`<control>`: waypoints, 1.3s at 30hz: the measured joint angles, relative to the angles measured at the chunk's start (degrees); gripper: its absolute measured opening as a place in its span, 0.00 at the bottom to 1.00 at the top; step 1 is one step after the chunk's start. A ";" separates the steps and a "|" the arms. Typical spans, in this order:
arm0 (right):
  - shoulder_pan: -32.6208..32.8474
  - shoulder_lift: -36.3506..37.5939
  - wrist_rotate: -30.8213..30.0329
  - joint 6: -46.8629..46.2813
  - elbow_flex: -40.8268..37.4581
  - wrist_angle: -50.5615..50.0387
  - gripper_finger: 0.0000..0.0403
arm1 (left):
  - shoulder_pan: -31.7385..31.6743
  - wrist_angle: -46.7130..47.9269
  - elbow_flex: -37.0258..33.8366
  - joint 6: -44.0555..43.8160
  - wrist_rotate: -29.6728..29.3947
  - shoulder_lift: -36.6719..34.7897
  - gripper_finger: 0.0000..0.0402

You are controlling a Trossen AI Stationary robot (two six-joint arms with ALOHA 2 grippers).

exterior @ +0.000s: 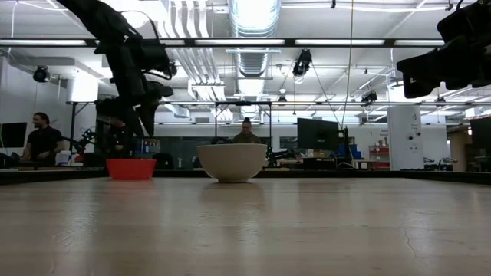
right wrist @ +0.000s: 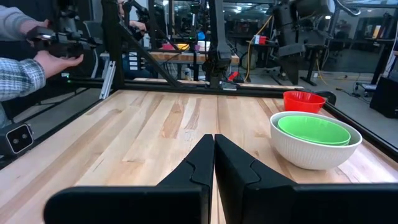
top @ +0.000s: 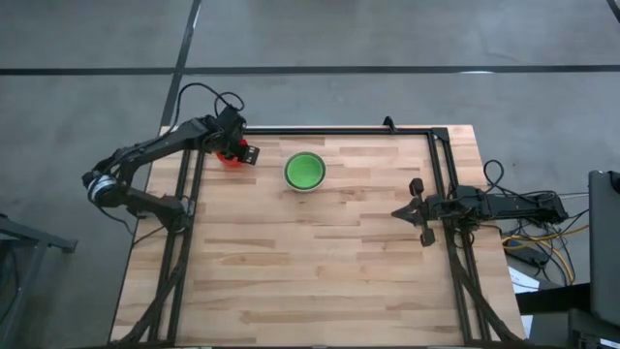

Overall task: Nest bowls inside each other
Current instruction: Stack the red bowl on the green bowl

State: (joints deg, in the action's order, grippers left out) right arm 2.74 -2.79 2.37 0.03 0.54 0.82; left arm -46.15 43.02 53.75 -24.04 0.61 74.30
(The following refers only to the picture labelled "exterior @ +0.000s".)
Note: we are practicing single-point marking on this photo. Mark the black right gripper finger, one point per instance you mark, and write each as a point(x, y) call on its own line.
point(416, 74)

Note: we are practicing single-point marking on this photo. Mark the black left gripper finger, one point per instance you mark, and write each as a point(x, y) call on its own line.
point(145, 122)

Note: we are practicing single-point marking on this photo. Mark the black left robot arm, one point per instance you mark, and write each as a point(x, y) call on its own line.
point(115, 69)

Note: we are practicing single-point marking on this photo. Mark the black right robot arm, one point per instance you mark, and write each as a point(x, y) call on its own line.
point(468, 19)

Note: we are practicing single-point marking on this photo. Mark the red shelf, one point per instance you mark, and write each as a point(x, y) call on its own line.
point(379, 165)

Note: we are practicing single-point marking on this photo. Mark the red plastic bowl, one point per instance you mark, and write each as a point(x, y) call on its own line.
point(130, 170)

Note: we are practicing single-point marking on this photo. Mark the white pillar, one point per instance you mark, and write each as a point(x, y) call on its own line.
point(404, 126)

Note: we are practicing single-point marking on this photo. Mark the black monitor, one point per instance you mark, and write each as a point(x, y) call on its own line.
point(13, 135)
point(318, 134)
point(481, 132)

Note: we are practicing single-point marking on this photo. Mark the white bucket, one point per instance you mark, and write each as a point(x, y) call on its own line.
point(63, 158)

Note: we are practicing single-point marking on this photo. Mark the person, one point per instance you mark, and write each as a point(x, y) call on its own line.
point(44, 142)
point(246, 137)

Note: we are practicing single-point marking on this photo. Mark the black overhead crossbeam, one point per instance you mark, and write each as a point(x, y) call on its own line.
point(192, 42)

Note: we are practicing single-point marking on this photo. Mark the black spotlight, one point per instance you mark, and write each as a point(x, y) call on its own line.
point(41, 74)

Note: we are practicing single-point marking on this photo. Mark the white ribbed bowl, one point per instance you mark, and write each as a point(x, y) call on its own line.
point(232, 163)

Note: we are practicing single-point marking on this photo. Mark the blue storage bins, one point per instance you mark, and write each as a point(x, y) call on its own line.
point(354, 153)

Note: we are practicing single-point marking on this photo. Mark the black overhead camera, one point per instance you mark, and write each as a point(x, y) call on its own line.
point(303, 63)

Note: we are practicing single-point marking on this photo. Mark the black table frame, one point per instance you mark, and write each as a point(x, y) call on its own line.
point(345, 174)

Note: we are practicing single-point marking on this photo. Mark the silver ceiling duct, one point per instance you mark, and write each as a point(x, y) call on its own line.
point(255, 19)

